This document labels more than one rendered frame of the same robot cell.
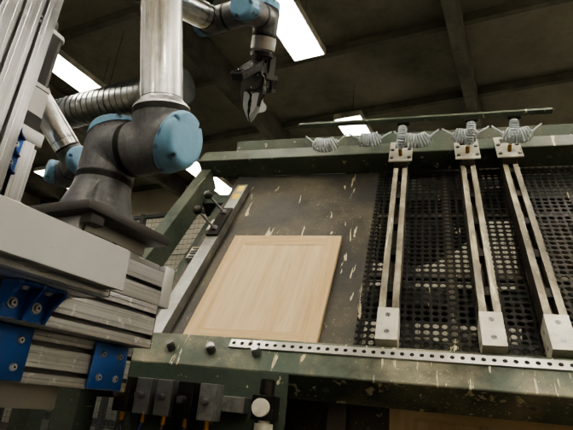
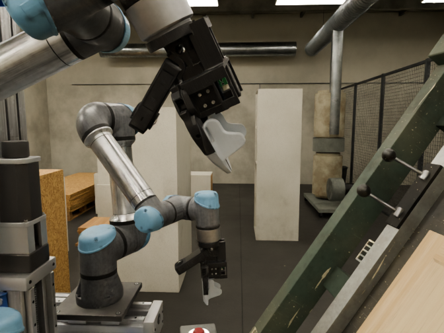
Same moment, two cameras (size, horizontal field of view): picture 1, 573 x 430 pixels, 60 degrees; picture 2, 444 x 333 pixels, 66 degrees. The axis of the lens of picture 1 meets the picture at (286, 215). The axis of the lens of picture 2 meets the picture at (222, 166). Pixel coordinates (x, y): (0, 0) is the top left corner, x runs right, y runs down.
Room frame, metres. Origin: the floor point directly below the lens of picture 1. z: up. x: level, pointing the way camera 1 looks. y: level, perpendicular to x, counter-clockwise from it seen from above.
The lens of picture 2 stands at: (1.10, -0.32, 1.62)
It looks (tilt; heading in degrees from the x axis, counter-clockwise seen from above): 7 degrees down; 65
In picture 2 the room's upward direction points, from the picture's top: straight up
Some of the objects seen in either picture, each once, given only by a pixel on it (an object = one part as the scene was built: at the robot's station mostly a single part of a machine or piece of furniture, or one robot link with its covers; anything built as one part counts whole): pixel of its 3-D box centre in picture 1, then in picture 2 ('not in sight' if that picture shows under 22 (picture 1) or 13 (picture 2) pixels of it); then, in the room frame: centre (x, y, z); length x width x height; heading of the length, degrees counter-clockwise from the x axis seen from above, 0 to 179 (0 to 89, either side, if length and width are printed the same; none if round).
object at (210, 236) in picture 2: not in sight; (208, 233); (1.50, 0.63, 1.27); 0.08 x 0.08 x 0.05
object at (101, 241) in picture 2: not in sight; (99, 248); (1.20, 0.83, 1.20); 0.13 x 0.12 x 0.14; 36
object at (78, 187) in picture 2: not in sight; (74, 192); (1.29, 7.00, 0.22); 2.46 x 1.04 x 0.44; 62
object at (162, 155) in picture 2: not in sight; (156, 192); (1.98, 3.18, 0.88); 0.90 x 0.60 x 1.75; 62
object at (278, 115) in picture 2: not in sight; (275, 164); (3.85, 3.72, 1.03); 0.60 x 0.58 x 2.05; 62
